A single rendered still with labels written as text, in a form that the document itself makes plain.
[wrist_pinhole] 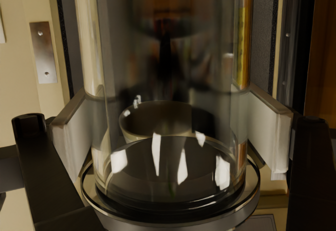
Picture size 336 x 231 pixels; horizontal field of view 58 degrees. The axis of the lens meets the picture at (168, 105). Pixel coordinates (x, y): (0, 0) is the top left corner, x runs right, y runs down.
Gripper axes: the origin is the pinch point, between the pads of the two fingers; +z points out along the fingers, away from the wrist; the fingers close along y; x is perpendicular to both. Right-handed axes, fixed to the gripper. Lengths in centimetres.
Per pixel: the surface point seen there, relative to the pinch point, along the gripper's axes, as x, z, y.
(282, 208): -19.6, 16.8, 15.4
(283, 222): -20.9, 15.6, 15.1
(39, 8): 6.5, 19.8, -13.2
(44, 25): 4.6, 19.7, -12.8
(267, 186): -17.9, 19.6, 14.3
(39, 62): 0.5, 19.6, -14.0
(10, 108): -18, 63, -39
